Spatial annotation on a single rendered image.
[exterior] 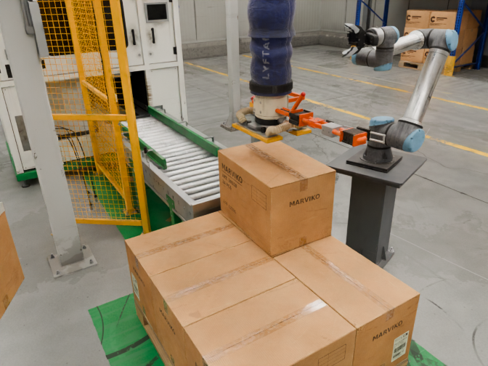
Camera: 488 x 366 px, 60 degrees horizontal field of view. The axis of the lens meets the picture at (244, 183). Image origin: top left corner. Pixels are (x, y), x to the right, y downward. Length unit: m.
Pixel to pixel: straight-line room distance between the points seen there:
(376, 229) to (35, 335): 2.22
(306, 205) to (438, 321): 1.13
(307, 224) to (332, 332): 0.65
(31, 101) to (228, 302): 1.73
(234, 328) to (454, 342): 1.38
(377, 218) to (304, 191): 0.91
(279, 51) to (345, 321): 1.26
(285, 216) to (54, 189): 1.63
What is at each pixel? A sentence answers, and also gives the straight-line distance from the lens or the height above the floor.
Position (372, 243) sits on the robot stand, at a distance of 3.06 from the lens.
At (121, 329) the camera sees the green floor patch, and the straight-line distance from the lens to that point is 2.74.
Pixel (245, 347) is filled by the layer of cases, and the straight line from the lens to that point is 1.78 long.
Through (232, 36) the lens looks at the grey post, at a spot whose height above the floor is 1.22.
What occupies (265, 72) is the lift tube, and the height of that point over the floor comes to 1.44.
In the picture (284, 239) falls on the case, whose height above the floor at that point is 0.63.
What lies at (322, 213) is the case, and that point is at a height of 0.71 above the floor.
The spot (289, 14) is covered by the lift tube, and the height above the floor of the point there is 1.70.
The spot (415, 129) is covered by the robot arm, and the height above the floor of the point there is 1.03.
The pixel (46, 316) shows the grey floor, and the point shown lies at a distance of 3.00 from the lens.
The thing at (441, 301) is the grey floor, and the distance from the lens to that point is 3.02.
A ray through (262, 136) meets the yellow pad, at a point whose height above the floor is 1.13.
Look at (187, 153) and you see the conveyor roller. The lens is 3.67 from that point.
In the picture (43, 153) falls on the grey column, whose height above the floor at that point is 0.88.
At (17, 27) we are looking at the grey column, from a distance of 2.86.
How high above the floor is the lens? 1.83
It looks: 25 degrees down
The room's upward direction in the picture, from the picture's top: 1 degrees counter-clockwise
